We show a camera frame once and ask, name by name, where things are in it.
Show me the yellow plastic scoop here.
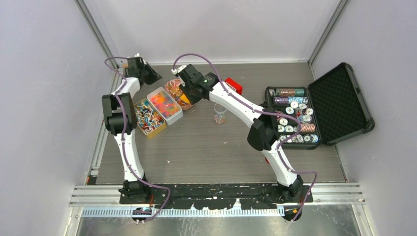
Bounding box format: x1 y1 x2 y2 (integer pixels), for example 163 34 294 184
179 94 190 104

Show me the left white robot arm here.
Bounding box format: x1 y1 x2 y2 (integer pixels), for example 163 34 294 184
101 54 162 204

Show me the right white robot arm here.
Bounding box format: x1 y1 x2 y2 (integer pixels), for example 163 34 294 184
171 64 303 202

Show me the white tray of gummy candies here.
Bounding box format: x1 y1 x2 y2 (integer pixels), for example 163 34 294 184
147 87 183 126

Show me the yellow tray of wrapped candies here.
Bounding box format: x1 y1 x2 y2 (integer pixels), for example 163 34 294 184
133 99 167 139

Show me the pink tray of lollipops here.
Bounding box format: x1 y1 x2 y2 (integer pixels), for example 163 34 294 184
165 79 193 110

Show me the clear plastic jar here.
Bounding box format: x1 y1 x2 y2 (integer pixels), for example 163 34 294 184
213 103 227 124

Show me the red toy brick block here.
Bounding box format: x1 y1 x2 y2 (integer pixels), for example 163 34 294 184
225 77 243 95

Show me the black poker chip case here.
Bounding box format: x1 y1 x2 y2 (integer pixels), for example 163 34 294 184
261 62 375 149

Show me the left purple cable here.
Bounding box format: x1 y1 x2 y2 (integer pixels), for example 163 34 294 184
104 57 171 223

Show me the purple cable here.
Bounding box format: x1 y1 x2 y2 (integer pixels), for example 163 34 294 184
104 57 171 223
173 54 317 223

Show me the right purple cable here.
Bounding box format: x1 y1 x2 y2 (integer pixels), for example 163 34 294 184
173 54 317 223

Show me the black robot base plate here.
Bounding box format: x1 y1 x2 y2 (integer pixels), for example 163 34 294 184
119 183 313 210

